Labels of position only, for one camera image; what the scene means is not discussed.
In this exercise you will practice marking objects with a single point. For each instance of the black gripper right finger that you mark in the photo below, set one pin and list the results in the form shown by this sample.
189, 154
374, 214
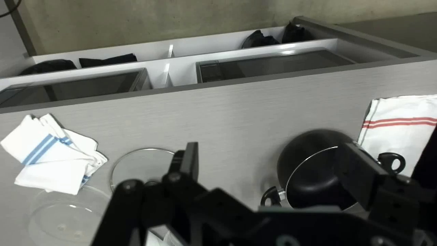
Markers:
365, 180

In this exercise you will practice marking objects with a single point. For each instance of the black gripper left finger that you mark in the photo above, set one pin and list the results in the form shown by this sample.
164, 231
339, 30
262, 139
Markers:
185, 169

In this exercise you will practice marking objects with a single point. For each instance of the black cooking pot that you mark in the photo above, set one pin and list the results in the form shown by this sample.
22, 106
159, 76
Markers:
306, 171

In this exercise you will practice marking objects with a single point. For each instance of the glass pot lid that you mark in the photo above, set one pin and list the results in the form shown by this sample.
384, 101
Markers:
144, 164

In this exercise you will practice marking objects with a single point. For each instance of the white towel with red stripes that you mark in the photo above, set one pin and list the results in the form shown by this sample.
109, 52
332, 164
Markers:
402, 124

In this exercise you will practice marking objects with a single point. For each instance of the grey kitchen counter cabinet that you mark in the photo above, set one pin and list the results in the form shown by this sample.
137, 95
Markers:
305, 45

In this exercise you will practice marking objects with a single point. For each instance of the white towel with blue stripes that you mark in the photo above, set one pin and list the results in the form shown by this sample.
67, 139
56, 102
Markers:
53, 158

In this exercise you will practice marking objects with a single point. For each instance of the clear plastic container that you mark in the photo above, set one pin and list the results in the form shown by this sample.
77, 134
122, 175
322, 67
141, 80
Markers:
56, 218

